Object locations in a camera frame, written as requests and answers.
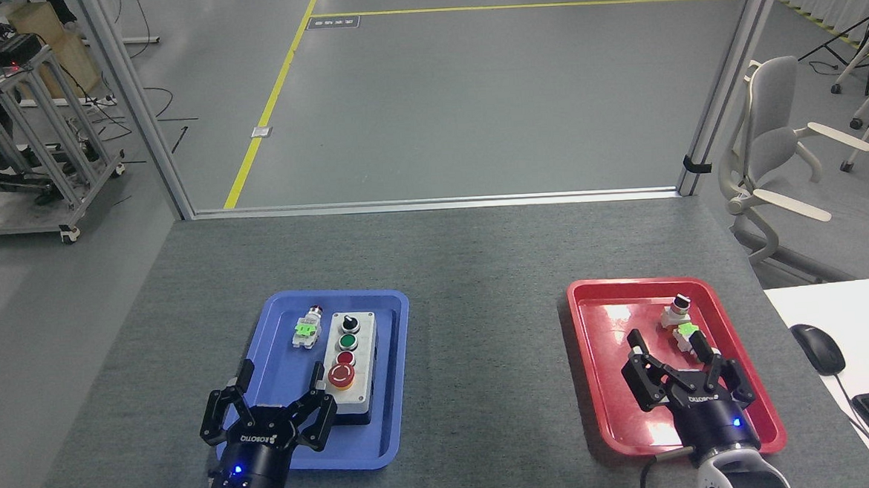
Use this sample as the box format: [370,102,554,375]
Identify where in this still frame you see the cardboard box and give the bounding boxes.
[5,0,105,105]

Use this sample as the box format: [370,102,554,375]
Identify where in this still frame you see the silver aluminium rail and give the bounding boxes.
[183,183,689,225]

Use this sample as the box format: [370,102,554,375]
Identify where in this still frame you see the grey three-button control box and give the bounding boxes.
[318,310,383,428]

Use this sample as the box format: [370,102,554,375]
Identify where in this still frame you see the red push button switch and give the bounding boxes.
[290,305,327,351]

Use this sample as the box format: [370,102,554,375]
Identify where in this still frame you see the grey office chair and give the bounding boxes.
[713,52,869,289]

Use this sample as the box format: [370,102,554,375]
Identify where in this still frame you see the aluminium frame cart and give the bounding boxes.
[0,41,130,249]

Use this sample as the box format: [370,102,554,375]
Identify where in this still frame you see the black floor cables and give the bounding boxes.
[83,0,201,160]

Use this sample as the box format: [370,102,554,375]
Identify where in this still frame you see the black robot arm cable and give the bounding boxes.
[638,450,699,488]

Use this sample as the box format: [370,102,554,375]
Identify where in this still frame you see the blue plastic tray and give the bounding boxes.
[208,284,419,479]

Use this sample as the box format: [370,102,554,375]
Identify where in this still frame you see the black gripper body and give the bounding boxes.
[206,401,323,488]
[665,372,763,464]

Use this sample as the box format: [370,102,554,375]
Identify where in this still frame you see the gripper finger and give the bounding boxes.
[619,327,682,413]
[690,328,756,413]
[284,361,339,453]
[197,359,260,446]

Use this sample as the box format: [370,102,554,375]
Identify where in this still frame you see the red plastic tray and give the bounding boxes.
[565,269,788,462]

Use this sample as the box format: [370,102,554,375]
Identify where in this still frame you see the dark floor label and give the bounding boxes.
[306,14,361,31]

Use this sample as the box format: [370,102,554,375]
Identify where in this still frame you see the black knob selector switch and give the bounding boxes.
[658,294,703,354]

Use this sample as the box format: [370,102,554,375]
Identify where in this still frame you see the silver aluminium post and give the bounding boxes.
[76,0,198,227]
[665,0,801,197]

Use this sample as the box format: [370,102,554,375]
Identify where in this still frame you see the black tripod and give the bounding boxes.
[795,0,869,99]

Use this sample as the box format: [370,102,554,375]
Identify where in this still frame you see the black computer mouse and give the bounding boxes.
[790,322,847,378]

